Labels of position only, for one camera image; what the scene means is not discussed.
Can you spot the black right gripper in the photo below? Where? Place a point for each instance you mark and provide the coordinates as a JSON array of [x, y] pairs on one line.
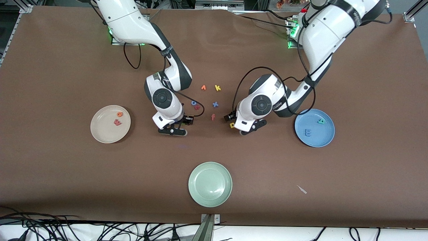
[[186, 120]]

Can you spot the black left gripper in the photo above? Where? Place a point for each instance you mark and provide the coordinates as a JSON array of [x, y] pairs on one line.
[[230, 116]]

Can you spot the red foam letter w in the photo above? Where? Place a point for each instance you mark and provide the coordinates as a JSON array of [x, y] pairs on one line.
[[117, 122]]

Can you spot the blue foam letter E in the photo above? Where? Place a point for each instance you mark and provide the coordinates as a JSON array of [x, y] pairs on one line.
[[307, 133]]

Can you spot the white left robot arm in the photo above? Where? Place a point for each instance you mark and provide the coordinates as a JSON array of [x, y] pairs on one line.
[[260, 105]]

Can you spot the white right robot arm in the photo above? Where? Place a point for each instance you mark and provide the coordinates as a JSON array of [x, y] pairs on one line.
[[162, 98]]

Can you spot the brown table cover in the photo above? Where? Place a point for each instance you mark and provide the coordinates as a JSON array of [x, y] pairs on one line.
[[267, 160]]

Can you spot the green round plate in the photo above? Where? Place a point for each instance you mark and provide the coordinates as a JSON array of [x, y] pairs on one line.
[[210, 184]]

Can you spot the beige round plate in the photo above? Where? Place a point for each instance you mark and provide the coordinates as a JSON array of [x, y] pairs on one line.
[[107, 132]]

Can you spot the blue round plate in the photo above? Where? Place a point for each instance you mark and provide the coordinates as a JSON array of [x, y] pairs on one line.
[[317, 137]]

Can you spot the small white paper scrap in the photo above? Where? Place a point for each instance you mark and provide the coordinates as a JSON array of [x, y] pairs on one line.
[[302, 189]]

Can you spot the grey metal bar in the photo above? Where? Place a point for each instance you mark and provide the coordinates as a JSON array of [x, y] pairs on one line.
[[219, 4]]

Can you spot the aluminium profile beam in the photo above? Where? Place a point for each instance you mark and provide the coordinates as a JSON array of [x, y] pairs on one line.
[[205, 231]]

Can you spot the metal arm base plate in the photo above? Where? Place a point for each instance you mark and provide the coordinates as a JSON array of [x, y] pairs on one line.
[[117, 43], [291, 45]]

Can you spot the small metal bracket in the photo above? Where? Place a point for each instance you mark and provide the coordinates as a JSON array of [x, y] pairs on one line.
[[217, 219]]

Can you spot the aluminium corner bracket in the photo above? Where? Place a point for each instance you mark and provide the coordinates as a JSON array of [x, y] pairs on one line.
[[409, 17], [26, 9]]

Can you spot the aluminium frame rail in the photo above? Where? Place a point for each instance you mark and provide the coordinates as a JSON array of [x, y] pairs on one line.
[[8, 40]]

